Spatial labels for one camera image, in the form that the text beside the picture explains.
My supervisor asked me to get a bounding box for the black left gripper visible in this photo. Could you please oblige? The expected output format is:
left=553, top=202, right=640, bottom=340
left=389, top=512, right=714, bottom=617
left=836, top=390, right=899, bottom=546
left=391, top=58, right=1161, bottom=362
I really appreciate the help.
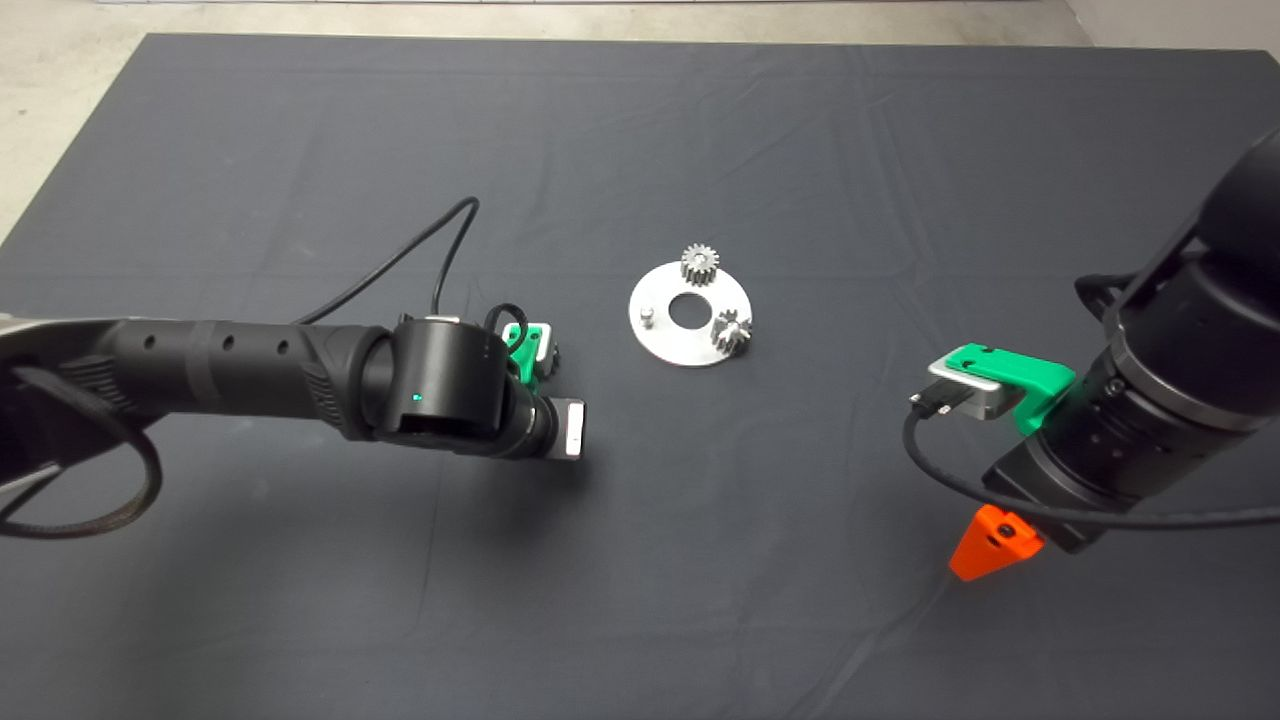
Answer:
left=545, top=395, right=587, bottom=462

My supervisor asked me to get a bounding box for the braided left arm cable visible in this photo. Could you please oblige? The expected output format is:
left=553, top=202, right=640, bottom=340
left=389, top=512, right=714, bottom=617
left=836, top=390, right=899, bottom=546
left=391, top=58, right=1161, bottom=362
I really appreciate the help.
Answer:
left=0, top=365, right=163, bottom=541

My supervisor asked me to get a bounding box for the green right camera mount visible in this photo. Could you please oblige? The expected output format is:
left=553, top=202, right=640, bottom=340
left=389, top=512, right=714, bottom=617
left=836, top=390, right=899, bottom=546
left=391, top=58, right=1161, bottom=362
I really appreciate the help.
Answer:
left=948, top=343, right=1077, bottom=436

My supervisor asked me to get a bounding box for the silver right camera box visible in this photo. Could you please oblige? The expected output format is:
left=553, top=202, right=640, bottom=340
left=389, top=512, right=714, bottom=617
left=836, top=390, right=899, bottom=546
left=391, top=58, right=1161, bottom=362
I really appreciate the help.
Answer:
left=928, top=358, right=1023, bottom=421

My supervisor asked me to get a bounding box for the round metal plate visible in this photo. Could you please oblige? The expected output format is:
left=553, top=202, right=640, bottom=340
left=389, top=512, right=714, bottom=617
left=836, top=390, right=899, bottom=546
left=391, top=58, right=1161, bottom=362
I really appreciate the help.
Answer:
left=629, top=260, right=755, bottom=368

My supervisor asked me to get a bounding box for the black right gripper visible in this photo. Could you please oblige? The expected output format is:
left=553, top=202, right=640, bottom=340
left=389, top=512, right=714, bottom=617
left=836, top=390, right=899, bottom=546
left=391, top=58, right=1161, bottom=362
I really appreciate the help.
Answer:
left=948, top=432, right=1136, bottom=582

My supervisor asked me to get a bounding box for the black left camera cable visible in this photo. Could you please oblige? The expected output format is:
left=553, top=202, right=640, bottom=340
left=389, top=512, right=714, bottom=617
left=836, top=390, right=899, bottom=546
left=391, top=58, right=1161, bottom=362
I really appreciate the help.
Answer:
left=295, top=197, right=529, bottom=341

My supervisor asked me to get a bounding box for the dark grey table cloth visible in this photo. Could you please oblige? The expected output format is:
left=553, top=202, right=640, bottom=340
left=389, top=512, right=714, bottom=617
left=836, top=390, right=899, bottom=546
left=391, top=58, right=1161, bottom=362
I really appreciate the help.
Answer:
left=0, top=33, right=1280, bottom=720

